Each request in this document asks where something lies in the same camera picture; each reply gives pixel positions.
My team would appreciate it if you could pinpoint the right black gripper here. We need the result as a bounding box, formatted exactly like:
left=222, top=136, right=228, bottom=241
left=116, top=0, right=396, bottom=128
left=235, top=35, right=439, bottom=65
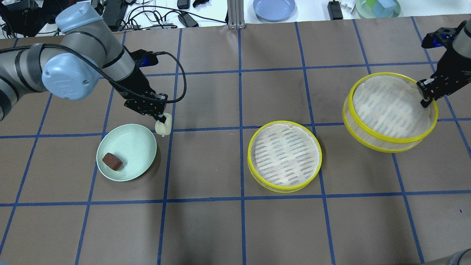
left=417, top=28, right=471, bottom=108

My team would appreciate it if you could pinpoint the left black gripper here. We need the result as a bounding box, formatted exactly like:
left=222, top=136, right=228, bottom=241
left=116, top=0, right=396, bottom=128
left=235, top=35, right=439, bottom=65
left=118, top=50, right=168, bottom=126

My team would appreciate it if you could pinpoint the white steamed bun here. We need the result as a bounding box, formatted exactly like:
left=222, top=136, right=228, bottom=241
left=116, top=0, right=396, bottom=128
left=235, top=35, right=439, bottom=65
left=155, top=113, right=172, bottom=137

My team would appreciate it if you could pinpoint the yellow rimmed steamer basket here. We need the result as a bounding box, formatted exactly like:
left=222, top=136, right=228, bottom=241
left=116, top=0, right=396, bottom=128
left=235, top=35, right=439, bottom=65
left=342, top=72, right=438, bottom=153

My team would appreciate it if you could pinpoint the brown chocolate bun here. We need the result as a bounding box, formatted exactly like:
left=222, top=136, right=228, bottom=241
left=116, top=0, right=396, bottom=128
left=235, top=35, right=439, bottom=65
left=102, top=152, right=123, bottom=171

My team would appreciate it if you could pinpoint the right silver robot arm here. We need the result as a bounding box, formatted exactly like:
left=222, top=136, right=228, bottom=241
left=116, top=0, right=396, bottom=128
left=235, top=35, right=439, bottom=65
left=417, top=20, right=471, bottom=108

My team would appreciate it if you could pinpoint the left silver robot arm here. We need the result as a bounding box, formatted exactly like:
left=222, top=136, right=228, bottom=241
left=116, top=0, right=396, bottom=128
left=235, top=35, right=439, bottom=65
left=1, top=2, right=170, bottom=124

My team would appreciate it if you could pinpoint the yellow rimmed centre steamer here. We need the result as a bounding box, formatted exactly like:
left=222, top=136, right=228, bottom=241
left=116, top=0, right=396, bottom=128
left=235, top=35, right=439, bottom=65
left=247, top=120, right=323, bottom=193

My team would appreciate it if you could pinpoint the mint green plate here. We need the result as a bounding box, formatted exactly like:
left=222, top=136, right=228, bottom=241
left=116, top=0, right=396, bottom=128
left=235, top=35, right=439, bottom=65
left=96, top=124, right=157, bottom=182

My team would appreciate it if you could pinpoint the clear green bowl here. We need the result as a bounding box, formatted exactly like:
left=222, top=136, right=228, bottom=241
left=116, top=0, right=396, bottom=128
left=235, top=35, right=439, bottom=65
left=355, top=0, right=401, bottom=19

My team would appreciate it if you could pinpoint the black power adapter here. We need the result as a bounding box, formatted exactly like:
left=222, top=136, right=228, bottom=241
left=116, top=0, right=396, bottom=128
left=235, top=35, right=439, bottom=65
left=327, top=0, right=343, bottom=20

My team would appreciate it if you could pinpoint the blue plate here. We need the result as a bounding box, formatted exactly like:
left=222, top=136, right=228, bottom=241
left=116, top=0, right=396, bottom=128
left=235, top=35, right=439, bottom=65
left=252, top=0, right=296, bottom=22

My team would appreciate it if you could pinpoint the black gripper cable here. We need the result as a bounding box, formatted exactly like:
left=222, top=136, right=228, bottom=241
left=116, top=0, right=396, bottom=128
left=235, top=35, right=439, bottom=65
left=35, top=43, right=187, bottom=104

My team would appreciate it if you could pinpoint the aluminium frame post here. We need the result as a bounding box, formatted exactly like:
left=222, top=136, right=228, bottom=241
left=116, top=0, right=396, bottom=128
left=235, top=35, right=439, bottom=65
left=227, top=0, right=245, bottom=29

